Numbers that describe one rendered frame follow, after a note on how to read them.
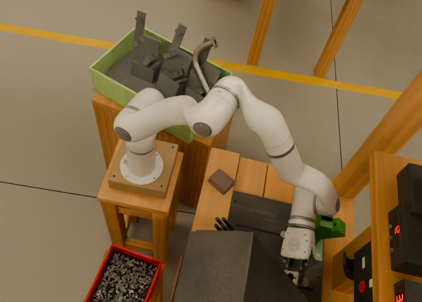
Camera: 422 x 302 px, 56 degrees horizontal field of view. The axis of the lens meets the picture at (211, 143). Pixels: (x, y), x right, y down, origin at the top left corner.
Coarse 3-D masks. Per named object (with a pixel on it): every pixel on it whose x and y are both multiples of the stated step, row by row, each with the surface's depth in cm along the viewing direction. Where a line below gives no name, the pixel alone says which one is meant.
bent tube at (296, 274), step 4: (288, 272) 127; (292, 272) 126; (296, 272) 125; (292, 276) 129; (296, 276) 124; (292, 280) 129; (296, 280) 124; (304, 280) 129; (296, 284) 123; (300, 284) 128; (304, 284) 129; (308, 284) 133
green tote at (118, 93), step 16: (144, 32) 222; (112, 48) 209; (128, 48) 224; (160, 48) 225; (96, 64) 203; (112, 64) 217; (192, 64) 220; (208, 64) 213; (96, 80) 206; (112, 80) 197; (112, 96) 208; (128, 96) 200; (176, 128) 197
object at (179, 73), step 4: (172, 52) 205; (176, 52) 206; (164, 56) 204; (168, 56) 204; (172, 56) 206; (172, 72) 204; (176, 72) 207; (180, 72) 206; (184, 72) 207; (172, 76) 205; (176, 76) 206
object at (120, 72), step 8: (128, 56) 223; (160, 56) 226; (120, 64) 219; (128, 64) 219; (160, 64) 222; (112, 72) 215; (120, 72) 216; (128, 72) 216; (120, 80) 212; (128, 80) 213; (136, 80) 214; (144, 80) 214; (136, 88) 211; (144, 88) 212; (184, 88) 215; (168, 96) 210
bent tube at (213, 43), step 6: (210, 42) 190; (216, 42) 191; (198, 48) 194; (204, 48) 193; (198, 54) 196; (192, 60) 198; (198, 66) 198; (198, 72) 199; (204, 78) 200; (204, 84) 200; (204, 90) 201
